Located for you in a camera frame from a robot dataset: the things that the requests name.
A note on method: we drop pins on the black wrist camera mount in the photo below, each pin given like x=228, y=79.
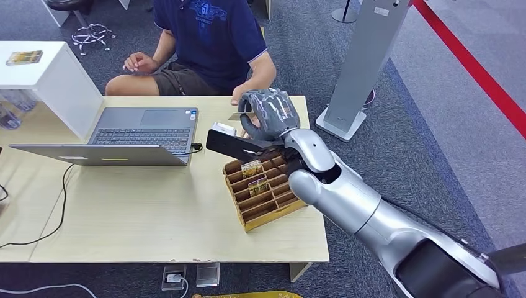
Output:
x=230, y=144

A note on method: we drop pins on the person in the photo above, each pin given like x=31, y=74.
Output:
x=213, y=41

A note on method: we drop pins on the office chair chrome base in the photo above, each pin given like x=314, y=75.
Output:
x=92, y=35

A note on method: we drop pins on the light wooden table leg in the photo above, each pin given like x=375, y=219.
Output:
x=299, y=271

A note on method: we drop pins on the person's right forearm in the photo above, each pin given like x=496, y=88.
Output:
x=164, y=51

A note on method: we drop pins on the white furniture panel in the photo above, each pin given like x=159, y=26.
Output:
x=124, y=3
x=57, y=14
x=268, y=8

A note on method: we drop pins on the person's left hand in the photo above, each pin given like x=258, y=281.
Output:
x=239, y=93

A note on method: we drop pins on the barrier stanchion post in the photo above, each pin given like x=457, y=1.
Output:
x=344, y=16

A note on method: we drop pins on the dark round stanchion base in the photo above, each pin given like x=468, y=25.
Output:
x=370, y=98

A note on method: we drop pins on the red barrier belt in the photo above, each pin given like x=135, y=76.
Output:
x=472, y=68

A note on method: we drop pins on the grey laptop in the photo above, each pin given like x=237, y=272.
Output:
x=139, y=135

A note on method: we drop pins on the white box shelf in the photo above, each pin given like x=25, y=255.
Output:
x=70, y=94

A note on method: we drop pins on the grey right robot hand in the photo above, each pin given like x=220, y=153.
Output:
x=271, y=113

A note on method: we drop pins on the white card reader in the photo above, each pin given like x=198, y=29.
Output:
x=225, y=128

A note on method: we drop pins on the wooden card holder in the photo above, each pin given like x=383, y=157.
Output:
x=263, y=218

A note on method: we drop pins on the hotel key card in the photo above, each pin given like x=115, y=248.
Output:
x=257, y=187
x=238, y=116
x=251, y=168
x=24, y=57

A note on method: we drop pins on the floor socket box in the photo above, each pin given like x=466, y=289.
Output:
x=173, y=284

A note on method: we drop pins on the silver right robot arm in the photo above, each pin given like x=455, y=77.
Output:
x=349, y=197

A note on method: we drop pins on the grey kiosk stand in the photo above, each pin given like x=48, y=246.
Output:
x=361, y=61

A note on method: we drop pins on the silver floor socket cover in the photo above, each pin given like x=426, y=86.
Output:
x=207, y=274

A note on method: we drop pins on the person's right hand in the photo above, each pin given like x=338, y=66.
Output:
x=139, y=63

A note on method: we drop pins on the yellow flat object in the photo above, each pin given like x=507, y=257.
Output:
x=246, y=295

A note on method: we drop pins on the person's left forearm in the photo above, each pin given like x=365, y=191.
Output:
x=263, y=82

